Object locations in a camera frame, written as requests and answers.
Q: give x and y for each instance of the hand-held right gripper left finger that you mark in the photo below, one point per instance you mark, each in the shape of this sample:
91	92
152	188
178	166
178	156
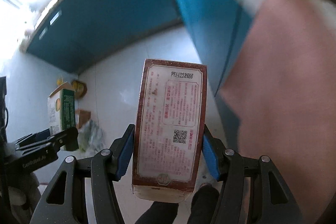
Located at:
124	153

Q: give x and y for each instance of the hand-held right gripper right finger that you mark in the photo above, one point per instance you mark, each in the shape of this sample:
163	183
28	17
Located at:
210	155

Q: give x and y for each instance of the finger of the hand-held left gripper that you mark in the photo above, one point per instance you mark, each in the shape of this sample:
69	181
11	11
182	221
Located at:
39	136
68	138

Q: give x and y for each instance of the brown bordered white box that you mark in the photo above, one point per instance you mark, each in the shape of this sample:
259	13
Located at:
170	121

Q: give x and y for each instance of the translucent plastic bag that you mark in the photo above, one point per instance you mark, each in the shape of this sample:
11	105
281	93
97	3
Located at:
90	137

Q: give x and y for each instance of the brown cardboard piece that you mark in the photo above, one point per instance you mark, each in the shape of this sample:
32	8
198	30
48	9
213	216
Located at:
84	116

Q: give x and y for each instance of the green white carton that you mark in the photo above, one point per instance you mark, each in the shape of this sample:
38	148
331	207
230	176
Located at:
67	108

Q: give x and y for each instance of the yellow round tin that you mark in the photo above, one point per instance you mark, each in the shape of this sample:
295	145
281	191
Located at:
78	88

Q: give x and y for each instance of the person's black trousers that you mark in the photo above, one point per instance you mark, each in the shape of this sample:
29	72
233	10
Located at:
157	213

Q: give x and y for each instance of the cat print table cloth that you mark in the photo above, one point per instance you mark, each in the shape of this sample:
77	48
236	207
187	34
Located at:
288	82

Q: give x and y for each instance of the blue kitchen cabinet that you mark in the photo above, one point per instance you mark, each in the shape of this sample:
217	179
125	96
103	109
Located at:
210	29
105	16

